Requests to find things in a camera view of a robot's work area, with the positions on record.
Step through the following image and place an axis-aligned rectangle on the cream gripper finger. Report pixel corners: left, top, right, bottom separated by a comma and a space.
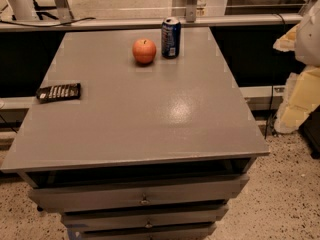
273, 25, 298, 52
274, 66, 320, 134

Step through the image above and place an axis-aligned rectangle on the blue pepsi can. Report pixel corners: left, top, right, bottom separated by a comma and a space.
161, 17, 181, 59

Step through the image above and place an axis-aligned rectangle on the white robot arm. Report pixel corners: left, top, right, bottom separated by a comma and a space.
273, 5, 320, 134

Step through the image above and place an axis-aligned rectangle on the red apple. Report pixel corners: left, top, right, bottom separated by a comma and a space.
132, 39, 156, 64

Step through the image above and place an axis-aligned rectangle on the grey bottom drawer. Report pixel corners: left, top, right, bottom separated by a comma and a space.
68, 223, 216, 240

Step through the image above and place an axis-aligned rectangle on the grey drawer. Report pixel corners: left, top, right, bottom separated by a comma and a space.
68, 223, 216, 240
62, 203, 228, 232
29, 174, 249, 212

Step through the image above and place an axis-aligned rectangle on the grey middle drawer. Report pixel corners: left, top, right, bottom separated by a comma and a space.
62, 203, 228, 232

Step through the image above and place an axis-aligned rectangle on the white pipe leg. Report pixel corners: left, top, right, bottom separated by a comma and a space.
6, 0, 38, 21

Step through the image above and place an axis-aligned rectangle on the grey top drawer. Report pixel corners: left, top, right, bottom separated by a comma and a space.
29, 174, 249, 212

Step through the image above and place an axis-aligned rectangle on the black hanging cable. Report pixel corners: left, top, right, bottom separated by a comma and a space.
264, 13, 287, 140

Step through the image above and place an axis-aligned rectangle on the metal frame post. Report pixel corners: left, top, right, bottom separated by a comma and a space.
186, 0, 198, 23

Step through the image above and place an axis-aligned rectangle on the black cable on rail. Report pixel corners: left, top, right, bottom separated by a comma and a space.
0, 16, 97, 28

